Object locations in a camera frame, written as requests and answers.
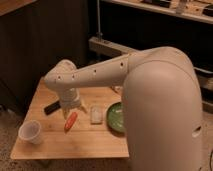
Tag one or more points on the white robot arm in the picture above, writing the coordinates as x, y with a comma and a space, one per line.
161, 104

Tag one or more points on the grey metal stand base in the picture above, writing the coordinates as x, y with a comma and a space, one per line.
104, 47

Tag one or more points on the white sponge block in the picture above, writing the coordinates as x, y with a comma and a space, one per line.
96, 116

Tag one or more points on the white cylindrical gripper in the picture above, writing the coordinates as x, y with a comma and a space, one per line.
70, 99

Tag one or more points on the white ceramic cup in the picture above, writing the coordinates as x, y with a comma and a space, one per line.
31, 131

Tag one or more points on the orange carrot toy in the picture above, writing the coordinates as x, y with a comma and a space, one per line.
70, 121

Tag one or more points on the black rectangular block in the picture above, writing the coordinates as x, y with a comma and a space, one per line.
51, 108

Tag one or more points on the wooden table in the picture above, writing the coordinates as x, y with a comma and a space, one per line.
83, 141

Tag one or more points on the background shelf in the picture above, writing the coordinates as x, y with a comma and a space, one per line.
186, 9

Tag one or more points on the green ceramic bowl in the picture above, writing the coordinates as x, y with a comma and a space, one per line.
114, 117

